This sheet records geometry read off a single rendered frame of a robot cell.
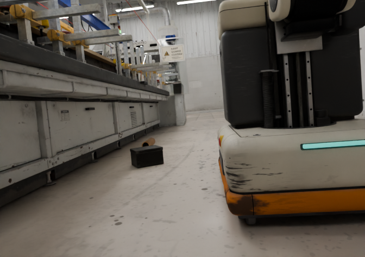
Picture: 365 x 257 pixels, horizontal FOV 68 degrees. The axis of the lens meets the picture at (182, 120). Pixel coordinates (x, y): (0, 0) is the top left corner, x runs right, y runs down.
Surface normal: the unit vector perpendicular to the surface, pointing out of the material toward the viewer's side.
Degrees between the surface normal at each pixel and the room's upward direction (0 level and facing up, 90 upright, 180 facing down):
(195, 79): 90
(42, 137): 90
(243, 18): 90
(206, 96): 90
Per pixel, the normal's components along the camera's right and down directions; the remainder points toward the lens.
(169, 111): -0.08, 0.06
